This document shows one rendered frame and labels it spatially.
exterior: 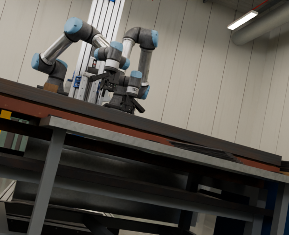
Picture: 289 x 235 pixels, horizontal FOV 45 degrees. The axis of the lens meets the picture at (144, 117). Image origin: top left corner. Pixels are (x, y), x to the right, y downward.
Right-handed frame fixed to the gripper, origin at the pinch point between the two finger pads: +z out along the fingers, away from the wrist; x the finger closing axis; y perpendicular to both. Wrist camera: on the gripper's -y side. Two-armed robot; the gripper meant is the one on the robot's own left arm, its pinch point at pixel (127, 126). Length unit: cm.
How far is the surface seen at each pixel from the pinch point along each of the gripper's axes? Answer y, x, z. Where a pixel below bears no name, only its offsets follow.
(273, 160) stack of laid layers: -63, 62, 4
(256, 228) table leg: -59, 62, 41
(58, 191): 29, -16, 49
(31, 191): 45, -16, 52
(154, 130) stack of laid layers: 10, 62, 5
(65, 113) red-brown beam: 51, 62, 7
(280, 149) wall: -786, -678, -116
